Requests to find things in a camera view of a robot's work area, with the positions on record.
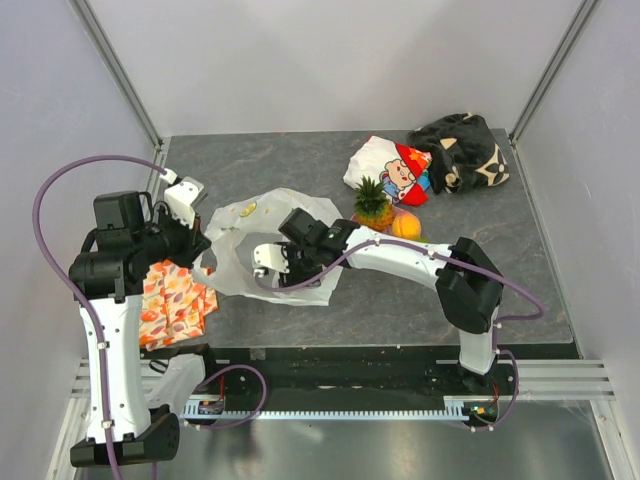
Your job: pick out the orange floral cloth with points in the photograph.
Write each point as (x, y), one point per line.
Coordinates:
(174, 308)

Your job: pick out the white cartoon print cloth bag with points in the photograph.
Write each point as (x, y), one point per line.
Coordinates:
(402, 171)

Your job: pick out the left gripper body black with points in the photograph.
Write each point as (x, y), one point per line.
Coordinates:
(169, 239)

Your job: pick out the fake pineapple green crown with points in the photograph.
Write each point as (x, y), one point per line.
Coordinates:
(372, 208)

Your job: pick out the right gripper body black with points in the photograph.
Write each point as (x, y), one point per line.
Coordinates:
(302, 265)

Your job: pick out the black beige patterned cloth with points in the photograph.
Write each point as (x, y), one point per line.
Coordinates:
(464, 154)

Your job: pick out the grey slotted cable duct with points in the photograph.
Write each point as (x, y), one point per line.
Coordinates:
(199, 409)

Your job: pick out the fake orange peach fruit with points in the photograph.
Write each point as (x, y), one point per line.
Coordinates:
(407, 226)

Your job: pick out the right aluminium frame post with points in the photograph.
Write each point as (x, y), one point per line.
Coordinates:
(568, 41)

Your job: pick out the left aluminium frame post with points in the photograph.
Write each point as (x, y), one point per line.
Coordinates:
(103, 45)

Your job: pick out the pink plate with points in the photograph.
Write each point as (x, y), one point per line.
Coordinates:
(387, 230)

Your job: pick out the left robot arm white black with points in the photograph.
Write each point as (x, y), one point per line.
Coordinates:
(128, 426)

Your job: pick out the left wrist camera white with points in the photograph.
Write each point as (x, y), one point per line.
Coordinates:
(181, 195)

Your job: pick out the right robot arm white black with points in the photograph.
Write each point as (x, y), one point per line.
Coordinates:
(464, 279)

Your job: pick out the white plastic bag fruit print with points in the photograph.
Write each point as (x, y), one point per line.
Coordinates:
(235, 230)

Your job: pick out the aluminium frame post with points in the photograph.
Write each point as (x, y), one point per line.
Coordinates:
(568, 41)
(103, 45)

